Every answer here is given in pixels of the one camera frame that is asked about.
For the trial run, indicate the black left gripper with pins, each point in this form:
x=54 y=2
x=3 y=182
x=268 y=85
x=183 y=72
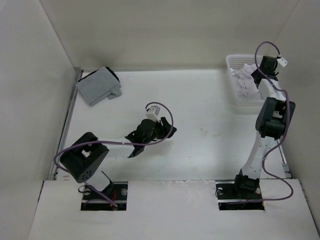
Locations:
x=164 y=127

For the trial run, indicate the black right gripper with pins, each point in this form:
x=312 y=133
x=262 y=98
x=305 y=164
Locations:
x=255 y=72

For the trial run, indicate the white tank top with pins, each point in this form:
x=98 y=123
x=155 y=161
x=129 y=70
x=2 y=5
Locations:
x=244 y=79

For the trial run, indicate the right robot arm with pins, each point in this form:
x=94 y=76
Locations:
x=272 y=125

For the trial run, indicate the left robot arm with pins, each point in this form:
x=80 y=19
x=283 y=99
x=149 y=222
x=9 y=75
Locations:
x=84 y=162

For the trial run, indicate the folded grey tank top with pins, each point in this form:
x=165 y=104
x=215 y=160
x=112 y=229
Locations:
x=99 y=86

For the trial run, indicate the white plastic basket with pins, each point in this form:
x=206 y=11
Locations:
x=237 y=61

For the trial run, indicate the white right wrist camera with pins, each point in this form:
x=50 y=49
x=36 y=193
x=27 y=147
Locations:
x=281 y=61

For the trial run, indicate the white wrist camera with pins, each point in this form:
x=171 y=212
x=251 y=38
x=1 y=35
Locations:
x=281 y=61
x=152 y=113

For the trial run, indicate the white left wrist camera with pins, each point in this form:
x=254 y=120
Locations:
x=152 y=113

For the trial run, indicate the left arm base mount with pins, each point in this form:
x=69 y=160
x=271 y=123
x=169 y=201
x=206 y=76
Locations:
x=113 y=198

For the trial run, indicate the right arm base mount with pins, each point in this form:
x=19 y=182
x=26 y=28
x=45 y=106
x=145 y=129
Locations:
x=230 y=199

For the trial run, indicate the metal table edge rail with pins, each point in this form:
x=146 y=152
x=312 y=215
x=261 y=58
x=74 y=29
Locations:
x=70 y=108

